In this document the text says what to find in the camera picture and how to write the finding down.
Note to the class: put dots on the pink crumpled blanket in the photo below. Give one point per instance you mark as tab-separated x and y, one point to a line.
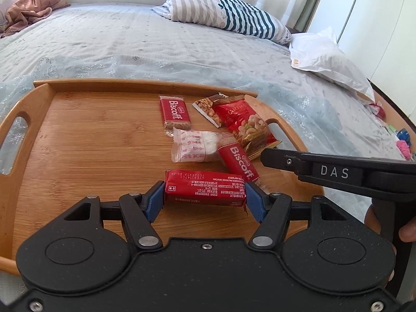
35	9

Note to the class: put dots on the white red-print snack packet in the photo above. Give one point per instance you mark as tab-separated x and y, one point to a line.
198	146

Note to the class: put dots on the small red white object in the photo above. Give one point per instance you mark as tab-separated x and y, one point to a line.
377	110

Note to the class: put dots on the wooden tray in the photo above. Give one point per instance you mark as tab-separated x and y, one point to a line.
97	156

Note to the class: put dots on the dark wooden bed frame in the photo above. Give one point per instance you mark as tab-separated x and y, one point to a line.
396	104

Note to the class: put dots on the long red snack packet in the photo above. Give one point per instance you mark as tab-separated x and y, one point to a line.
201	188

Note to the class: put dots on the white stuffed bag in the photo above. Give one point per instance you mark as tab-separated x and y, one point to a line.
328	61

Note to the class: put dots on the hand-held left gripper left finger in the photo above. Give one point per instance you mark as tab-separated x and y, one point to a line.
155	200

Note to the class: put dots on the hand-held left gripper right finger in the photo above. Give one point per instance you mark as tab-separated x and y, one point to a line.
255	203

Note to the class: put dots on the white wardrobe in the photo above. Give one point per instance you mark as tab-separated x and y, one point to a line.
373	22

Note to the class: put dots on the person's right hand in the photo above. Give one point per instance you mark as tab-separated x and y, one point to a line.
408	230

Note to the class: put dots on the red nut snack packet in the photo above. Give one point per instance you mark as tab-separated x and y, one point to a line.
240	120

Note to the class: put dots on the green curtain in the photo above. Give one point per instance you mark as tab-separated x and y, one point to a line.
312	3

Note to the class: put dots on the red biscuit packet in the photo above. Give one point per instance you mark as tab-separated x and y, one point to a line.
239	162
174	112

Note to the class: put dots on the striped pillow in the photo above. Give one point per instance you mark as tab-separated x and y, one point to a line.
227	13

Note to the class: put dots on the small blue object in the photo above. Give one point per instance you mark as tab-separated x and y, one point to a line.
403	134

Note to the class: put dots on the small pink object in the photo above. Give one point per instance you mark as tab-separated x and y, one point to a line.
404	148

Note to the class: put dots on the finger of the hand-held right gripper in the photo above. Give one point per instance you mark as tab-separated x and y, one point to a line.
279	159

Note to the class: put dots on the brown peanut snack packet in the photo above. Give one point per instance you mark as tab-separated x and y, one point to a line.
204	105

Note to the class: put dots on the grey patterned bedspread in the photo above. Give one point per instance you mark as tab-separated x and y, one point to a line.
130	39

